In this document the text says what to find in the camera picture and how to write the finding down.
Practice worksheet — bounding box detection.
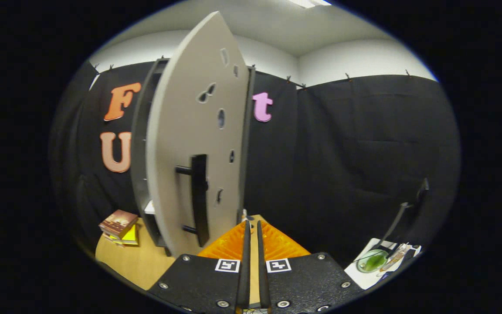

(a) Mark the grey shoe cabinet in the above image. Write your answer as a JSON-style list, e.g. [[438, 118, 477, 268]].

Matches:
[[130, 59, 256, 256]]

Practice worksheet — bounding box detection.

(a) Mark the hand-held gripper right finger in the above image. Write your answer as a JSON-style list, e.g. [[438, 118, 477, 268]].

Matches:
[[256, 220, 365, 314]]

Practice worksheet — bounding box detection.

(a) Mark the black monitor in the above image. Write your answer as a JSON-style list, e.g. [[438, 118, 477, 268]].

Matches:
[[380, 178, 429, 253]]

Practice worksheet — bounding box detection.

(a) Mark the clear tube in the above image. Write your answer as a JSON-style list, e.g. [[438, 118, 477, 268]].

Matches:
[[377, 243, 409, 276]]

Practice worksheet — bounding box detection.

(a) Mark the row of black cloth clips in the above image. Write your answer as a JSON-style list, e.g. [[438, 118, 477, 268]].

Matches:
[[94, 56, 410, 88]]

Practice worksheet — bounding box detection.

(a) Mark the green bowl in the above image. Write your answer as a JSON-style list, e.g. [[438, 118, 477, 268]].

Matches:
[[356, 249, 389, 273]]

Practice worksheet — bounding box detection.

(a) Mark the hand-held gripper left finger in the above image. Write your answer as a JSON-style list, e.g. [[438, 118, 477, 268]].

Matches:
[[146, 220, 251, 314]]

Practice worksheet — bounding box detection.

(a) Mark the ceiling light panel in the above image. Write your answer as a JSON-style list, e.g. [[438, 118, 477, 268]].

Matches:
[[289, 0, 332, 8]]

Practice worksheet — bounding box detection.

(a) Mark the yellow book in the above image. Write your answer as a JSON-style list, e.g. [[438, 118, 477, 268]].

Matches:
[[103, 225, 139, 246]]

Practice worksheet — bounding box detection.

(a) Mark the black backdrop cloth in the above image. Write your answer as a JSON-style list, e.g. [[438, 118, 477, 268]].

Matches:
[[48, 61, 461, 271]]

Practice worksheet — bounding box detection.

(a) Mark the brown book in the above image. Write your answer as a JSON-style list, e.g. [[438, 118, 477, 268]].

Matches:
[[98, 209, 139, 239]]

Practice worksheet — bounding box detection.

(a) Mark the beige shoe cabinet door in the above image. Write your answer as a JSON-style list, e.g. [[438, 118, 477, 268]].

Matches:
[[146, 11, 251, 258]]

